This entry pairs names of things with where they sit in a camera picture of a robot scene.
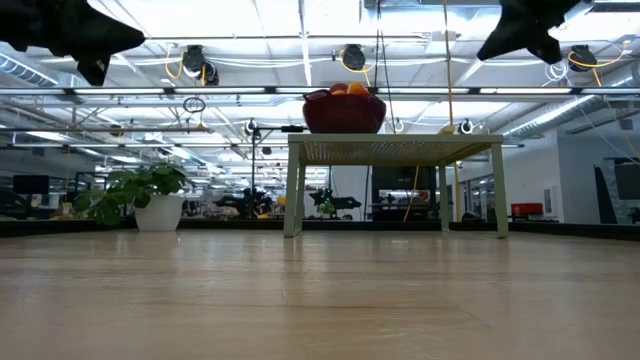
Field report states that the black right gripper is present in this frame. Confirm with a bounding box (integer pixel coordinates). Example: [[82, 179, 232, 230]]
[[477, 0, 584, 65]]

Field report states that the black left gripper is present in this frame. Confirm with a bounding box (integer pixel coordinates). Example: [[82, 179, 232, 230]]
[[0, 0, 146, 86]]

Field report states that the purple plastic colander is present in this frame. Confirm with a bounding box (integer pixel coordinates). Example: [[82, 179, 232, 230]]
[[302, 88, 388, 135]]

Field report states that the black monitor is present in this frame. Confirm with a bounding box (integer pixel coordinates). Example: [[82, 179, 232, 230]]
[[12, 173, 51, 196]]

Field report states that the red box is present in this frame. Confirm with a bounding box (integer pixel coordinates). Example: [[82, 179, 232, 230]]
[[510, 202, 545, 218]]

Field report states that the pale green perforated metal shelf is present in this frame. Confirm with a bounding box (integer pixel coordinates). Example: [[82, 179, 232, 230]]
[[283, 132, 510, 239]]

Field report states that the green plant in white pot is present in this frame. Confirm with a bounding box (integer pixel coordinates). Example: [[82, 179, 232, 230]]
[[74, 162, 189, 232]]

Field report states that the dark cabinet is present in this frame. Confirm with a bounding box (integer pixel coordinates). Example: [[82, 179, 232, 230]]
[[372, 166, 437, 221]]

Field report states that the black robot with green light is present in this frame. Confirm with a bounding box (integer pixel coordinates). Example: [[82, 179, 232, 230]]
[[308, 187, 362, 220]]

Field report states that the black ceiling cord reel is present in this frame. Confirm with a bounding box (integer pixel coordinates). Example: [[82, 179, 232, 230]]
[[180, 44, 220, 86], [568, 44, 599, 74], [341, 43, 368, 72]]

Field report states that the black metal table frame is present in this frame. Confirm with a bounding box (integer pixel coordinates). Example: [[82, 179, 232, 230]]
[[0, 217, 640, 241]]

